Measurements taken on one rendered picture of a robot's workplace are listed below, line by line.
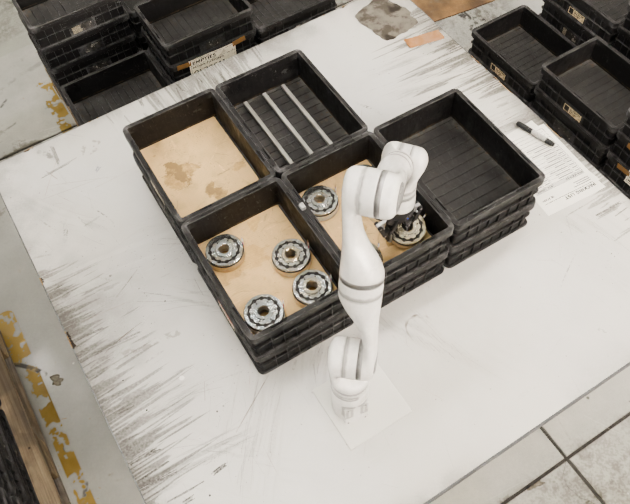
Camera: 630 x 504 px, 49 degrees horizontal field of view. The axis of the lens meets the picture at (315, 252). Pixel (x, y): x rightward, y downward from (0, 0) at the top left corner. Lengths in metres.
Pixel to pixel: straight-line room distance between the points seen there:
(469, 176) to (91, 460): 1.61
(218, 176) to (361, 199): 0.86
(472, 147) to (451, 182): 0.15
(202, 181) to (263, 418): 0.70
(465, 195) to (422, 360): 0.48
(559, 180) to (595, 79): 0.89
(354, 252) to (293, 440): 0.63
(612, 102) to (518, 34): 0.60
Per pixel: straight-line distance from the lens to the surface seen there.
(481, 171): 2.06
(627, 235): 2.20
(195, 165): 2.09
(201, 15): 3.12
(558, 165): 2.29
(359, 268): 1.35
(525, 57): 3.25
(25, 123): 3.63
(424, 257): 1.85
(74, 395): 2.77
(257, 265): 1.86
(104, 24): 3.20
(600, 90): 3.03
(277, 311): 1.75
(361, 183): 1.26
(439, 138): 2.12
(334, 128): 2.14
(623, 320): 2.05
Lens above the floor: 2.42
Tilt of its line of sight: 58 degrees down
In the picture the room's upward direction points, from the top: 5 degrees counter-clockwise
